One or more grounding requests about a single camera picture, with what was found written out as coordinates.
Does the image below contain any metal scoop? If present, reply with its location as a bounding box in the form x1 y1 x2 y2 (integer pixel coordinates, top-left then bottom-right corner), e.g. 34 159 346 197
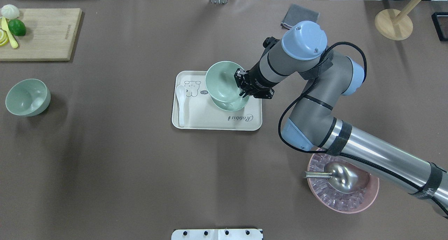
302 161 370 194

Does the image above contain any wooden mug tree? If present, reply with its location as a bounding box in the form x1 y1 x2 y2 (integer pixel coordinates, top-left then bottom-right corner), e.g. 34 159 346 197
374 0 422 41

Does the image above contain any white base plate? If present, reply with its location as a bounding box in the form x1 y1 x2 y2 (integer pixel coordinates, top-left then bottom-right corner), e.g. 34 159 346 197
171 228 264 240

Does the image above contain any grey folded cloth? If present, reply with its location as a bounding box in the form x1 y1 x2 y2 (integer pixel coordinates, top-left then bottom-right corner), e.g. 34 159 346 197
280 4 320 29

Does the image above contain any yellow plastic knife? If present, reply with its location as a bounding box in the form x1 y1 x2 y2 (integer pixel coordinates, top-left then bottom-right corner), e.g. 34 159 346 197
1 17 18 49

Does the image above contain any white ceramic spoon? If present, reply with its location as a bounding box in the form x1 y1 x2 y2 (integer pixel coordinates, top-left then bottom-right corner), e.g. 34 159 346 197
176 84 186 127

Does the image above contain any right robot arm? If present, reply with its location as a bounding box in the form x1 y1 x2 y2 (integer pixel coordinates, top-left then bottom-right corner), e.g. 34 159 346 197
234 21 448 218

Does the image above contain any white garlic bulb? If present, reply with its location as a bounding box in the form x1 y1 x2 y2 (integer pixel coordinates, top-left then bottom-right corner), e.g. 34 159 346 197
1 4 20 20

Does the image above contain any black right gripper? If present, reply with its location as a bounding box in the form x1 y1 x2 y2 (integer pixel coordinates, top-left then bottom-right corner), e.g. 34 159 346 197
234 37 280 99

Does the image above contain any lemon slice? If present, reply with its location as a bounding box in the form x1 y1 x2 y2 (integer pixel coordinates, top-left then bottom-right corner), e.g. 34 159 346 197
0 29 9 46

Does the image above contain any pink bowl with ice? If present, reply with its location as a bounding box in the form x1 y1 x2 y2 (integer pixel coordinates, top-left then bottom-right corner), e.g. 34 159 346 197
307 153 379 213

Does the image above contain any cream rabbit tray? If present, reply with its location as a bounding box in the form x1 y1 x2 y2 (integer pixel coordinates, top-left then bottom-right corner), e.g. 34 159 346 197
171 71 263 131

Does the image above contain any wooden cutting board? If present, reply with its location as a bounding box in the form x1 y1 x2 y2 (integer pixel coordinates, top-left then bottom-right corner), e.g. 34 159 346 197
0 8 82 62

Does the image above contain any green lime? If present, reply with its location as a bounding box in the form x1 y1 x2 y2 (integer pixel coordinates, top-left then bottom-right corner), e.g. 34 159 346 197
8 19 27 36

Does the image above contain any green bowl on tray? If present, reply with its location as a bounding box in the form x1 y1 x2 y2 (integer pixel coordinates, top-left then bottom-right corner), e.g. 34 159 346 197
212 96 250 112

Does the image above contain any black tray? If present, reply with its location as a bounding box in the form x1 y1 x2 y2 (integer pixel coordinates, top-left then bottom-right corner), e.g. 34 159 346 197
432 12 448 41

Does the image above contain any green bowl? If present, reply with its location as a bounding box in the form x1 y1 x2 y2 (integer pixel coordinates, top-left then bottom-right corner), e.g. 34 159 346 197
5 78 51 117
212 96 250 112
206 61 242 102

